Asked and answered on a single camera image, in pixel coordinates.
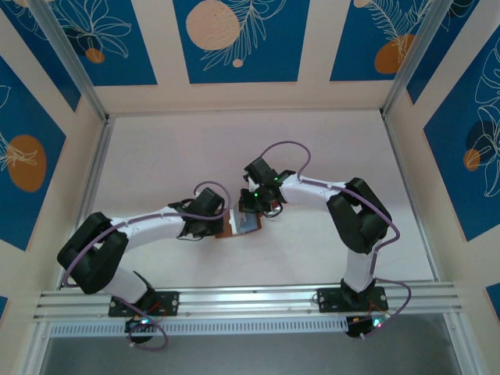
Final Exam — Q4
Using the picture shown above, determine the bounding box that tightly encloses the white slotted cable duct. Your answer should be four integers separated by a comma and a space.
48, 316, 349, 338

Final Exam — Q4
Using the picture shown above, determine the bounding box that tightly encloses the controller board with LED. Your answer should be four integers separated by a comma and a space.
124, 316, 158, 334
345, 314, 392, 339

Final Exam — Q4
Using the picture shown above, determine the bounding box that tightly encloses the blue and white credit card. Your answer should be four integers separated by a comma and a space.
233, 212, 259, 235

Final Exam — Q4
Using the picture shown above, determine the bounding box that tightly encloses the purple cable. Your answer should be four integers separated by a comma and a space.
259, 141, 412, 341
62, 180, 231, 351

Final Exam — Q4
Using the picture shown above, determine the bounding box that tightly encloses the aluminium mounting rail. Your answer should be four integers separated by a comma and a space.
33, 281, 468, 322

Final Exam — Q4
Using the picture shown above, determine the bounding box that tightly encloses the brown leather card holder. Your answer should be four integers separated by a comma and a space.
213, 205, 263, 241

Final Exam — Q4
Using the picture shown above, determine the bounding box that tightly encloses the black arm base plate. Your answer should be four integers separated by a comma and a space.
316, 287, 390, 313
108, 291, 180, 317

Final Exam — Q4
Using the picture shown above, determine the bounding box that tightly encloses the aluminium frame post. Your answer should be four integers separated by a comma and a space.
380, 0, 450, 118
29, 0, 111, 123

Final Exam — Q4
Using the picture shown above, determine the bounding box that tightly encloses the grey metal panel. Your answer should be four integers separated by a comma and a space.
38, 314, 462, 375

